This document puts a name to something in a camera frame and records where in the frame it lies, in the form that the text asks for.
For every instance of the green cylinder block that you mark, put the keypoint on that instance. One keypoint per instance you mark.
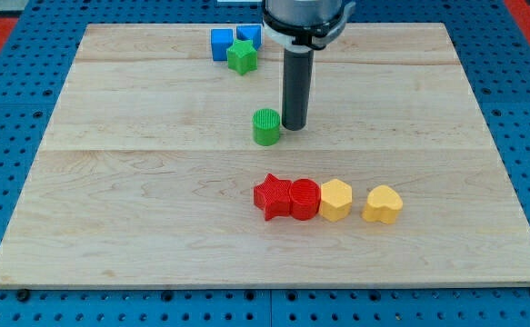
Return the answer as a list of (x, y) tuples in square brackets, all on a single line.
[(266, 126)]

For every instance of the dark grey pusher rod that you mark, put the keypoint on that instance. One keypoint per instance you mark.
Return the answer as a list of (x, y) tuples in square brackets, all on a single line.
[(297, 74)]

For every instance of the blue triangle block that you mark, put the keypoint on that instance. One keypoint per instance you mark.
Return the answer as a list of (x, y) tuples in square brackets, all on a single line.
[(250, 32)]

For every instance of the red cylinder block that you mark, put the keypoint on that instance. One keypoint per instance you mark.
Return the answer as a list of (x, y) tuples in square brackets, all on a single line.
[(305, 198)]

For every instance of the red star block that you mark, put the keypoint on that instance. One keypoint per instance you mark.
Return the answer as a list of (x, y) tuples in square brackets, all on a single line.
[(272, 197)]

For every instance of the yellow hexagon block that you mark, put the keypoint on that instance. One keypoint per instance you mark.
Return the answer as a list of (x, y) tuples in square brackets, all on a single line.
[(336, 200)]

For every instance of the green star block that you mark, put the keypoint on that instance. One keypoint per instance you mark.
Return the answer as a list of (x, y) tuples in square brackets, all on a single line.
[(242, 56)]

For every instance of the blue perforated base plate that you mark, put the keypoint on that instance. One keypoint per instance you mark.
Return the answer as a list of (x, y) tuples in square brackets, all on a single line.
[(33, 66)]

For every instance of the blue cube block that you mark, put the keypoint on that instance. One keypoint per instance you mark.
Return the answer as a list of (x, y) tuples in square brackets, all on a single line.
[(220, 40)]

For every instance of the yellow heart block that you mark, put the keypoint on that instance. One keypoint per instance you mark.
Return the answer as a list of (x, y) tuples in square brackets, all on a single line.
[(383, 204)]

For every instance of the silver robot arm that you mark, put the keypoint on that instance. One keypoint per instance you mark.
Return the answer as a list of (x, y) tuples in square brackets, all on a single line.
[(300, 26)]

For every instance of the wooden board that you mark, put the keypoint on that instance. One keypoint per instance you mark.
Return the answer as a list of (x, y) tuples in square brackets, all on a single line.
[(145, 174)]

